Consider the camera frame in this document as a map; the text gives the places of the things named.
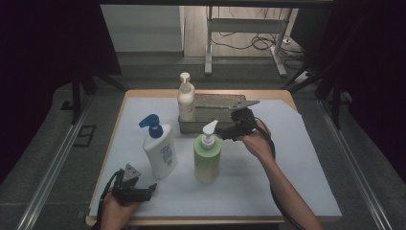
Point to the white bottle with blue pump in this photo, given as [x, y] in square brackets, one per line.
[161, 153]

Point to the white metal stand frame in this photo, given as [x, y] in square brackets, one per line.
[245, 25]

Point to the black metal stand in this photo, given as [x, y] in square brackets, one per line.
[76, 96]
[335, 99]

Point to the aluminium rail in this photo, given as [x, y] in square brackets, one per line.
[51, 169]
[354, 166]

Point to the white panel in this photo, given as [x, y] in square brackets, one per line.
[143, 28]

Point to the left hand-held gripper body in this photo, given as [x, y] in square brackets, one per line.
[127, 187]

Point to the person's left hand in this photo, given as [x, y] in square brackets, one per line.
[116, 212]

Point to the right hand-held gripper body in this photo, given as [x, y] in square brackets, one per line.
[244, 118]

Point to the dark curtain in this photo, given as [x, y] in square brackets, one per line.
[38, 64]
[376, 80]

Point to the cream pump bottle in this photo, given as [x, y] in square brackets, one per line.
[186, 102]

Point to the metal mesh basket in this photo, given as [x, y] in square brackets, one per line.
[214, 115]

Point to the wooden table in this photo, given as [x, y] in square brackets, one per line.
[150, 93]

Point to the green pump bottle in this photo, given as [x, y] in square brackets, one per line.
[207, 159]

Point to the pale table mat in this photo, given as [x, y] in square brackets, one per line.
[242, 179]

